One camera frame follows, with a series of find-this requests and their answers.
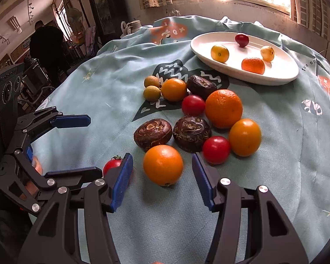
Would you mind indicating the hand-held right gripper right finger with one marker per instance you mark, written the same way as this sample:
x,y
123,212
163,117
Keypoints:
x,y
203,184

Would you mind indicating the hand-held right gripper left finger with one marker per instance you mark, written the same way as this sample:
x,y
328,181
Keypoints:
x,y
122,183

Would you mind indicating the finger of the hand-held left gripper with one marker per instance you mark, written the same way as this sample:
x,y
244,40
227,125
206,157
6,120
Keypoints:
x,y
71,121
71,174

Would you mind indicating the round orange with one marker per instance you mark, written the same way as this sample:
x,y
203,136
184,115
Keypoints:
x,y
163,165

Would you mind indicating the person's left hand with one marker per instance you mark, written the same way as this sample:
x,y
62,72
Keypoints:
x,y
38,168

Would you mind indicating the red tomato with stem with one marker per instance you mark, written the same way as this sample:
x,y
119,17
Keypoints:
x,y
112,166

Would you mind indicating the light blue printed tablecloth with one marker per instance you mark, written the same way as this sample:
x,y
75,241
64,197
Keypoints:
x,y
99,101

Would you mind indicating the metal rack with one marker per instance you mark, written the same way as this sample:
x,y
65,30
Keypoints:
x,y
35,77

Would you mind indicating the dark brown water chestnut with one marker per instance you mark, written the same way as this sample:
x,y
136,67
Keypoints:
x,y
192,133
153,134
201,86

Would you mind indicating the ceiling lamp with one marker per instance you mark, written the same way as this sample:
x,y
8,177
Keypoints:
x,y
15,24

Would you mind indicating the large orange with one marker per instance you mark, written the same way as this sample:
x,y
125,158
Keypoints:
x,y
223,108

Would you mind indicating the tan longan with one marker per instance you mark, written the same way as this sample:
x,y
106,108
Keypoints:
x,y
151,93
151,81

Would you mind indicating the small yellow orange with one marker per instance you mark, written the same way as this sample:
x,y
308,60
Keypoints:
x,y
174,89
220,53

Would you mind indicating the standing electric fan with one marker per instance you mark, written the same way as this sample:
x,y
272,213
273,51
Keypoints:
x,y
74,16

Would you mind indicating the white jug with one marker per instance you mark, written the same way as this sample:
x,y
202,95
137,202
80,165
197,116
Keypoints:
x,y
133,27

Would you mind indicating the dark framed picture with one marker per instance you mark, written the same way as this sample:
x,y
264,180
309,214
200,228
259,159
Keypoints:
x,y
100,5

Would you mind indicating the orange mandarin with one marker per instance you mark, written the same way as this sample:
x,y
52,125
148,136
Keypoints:
x,y
253,65

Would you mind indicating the white oval plate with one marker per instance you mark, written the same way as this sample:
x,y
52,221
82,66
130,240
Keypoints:
x,y
280,68

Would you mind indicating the yellow loquat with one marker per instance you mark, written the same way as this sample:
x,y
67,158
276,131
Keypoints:
x,y
267,53

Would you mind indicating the small red cherry tomato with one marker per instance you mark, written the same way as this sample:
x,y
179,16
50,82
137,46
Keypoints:
x,y
242,40

